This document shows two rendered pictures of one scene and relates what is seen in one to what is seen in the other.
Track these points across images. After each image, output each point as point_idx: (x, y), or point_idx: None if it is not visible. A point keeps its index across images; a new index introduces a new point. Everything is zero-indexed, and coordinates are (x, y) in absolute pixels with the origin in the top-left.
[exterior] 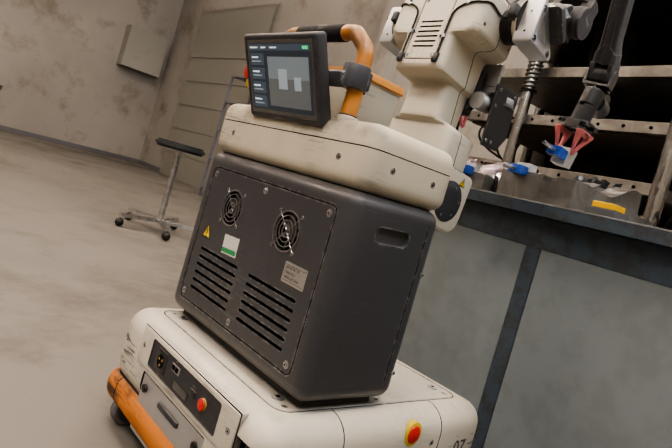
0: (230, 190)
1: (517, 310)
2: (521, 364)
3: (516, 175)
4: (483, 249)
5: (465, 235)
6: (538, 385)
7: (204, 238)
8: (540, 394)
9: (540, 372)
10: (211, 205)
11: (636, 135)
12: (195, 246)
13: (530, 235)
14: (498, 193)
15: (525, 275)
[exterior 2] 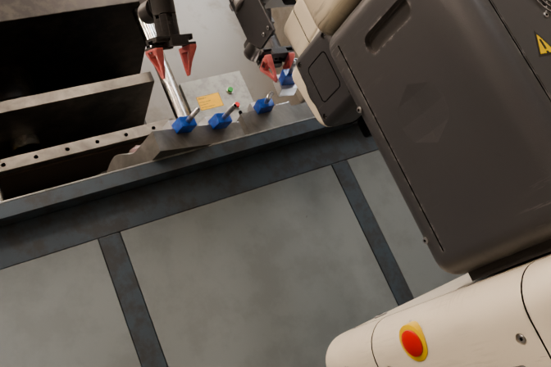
0: None
1: (371, 223)
2: (412, 264)
3: (261, 114)
4: (293, 197)
5: (260, 197)
6: (436, 265)
7: (548, 57)
8: (443, 270)
9: (429, 254)
10: (509, 4)
11: (139, 141)
12: (546, 81)
13: (328, 153)
14: (284, 124)
15: (352, 189)
